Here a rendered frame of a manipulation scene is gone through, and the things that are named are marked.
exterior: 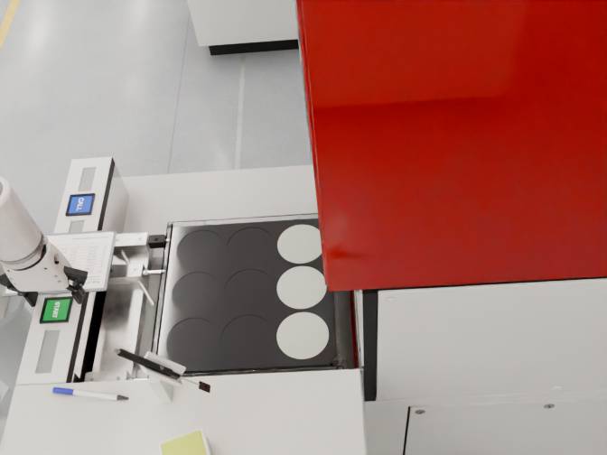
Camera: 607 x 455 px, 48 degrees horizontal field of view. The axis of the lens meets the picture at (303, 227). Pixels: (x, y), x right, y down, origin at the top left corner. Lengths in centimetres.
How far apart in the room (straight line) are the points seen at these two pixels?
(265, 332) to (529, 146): 72
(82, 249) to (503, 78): 100
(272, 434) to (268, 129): 194
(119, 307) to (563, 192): 93
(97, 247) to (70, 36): 237
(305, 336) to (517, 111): 72
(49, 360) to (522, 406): 91
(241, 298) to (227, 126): 169
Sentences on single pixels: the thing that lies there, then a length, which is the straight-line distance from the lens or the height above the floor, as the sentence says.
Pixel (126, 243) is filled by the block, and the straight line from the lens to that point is 152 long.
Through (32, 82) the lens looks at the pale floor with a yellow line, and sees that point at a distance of 353.
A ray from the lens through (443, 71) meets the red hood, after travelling 69.
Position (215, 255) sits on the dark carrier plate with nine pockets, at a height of 90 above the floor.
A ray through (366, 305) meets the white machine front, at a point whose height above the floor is 119.
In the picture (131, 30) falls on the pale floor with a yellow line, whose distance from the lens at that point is 365.
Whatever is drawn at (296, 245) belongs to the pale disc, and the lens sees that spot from 144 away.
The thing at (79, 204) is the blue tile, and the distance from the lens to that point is 155.
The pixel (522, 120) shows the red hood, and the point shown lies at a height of 155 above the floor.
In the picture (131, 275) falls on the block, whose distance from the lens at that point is 146.
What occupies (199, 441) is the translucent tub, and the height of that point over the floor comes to 103.
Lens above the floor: 207
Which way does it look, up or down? 53 degrees down
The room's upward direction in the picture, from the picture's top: 8 degrees counter-clockwise
